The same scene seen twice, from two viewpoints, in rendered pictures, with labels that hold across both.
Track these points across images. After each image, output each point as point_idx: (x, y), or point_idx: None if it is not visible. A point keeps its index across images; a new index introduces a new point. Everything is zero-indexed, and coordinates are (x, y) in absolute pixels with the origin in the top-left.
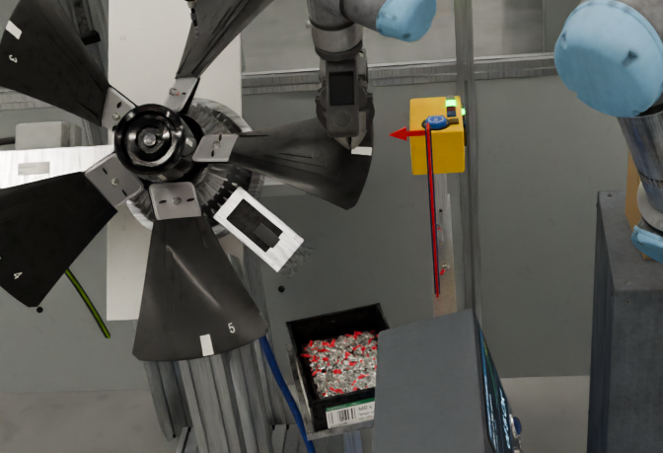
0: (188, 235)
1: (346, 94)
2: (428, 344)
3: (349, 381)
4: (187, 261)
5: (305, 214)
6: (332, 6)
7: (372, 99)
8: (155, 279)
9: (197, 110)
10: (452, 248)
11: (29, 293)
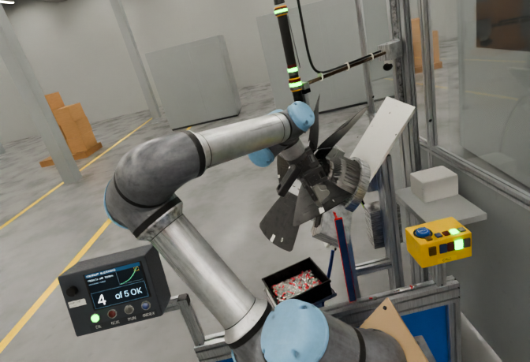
0: (292, 202)
1: (285, 178)
2: (134, 252)
3: (288, 289)
4: (285, 209)
5: (486, 251)
6: None
7: (305, 188)
8: (274, 207)
9: (339, 163)
10: (398, 297)
11: None
